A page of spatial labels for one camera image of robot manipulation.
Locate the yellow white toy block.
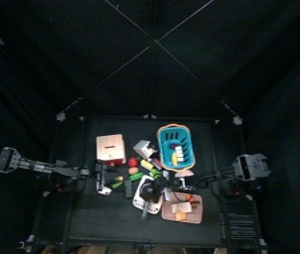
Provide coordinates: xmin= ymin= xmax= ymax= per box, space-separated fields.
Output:
xmin=140 ymin=159 xmax=156 ymax=171

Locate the black rectangular bar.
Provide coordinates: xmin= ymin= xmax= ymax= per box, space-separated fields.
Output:
xmin=124 ymin=180 xmax=134 ymax=198

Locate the red white striped toy food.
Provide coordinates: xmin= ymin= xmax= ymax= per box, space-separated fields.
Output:
xmin=150 ymin=157 xmax=164 ymax=171

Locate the teal basket orange rim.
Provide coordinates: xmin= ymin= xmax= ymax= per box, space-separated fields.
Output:
xmin=156 ymin=123 xmax=199 ymax=173

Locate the pink plastic tray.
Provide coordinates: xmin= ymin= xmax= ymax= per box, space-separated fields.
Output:
xmin=161 ymin=191 xmax=205 ymax=225

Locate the orange toy food piece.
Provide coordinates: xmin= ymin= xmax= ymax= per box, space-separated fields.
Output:
xmin=188 ymin=194 xmax=203 ymax=207

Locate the white toy food block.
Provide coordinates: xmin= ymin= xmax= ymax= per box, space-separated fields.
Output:
xmin=170 ymin=201 xmax=193 ymax=213

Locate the white segmented toy food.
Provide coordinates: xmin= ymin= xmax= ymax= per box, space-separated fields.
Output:
xmin=174 ymin=146 xmax=186 ymax=163

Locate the white knife block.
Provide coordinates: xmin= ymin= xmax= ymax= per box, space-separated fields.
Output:
xmin=132 ymin=139 xmax=158 ymax=160

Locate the black pan grey handle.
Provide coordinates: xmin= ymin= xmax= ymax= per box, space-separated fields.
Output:
xmin=138 ymin=182 xmax=164 ymax=220

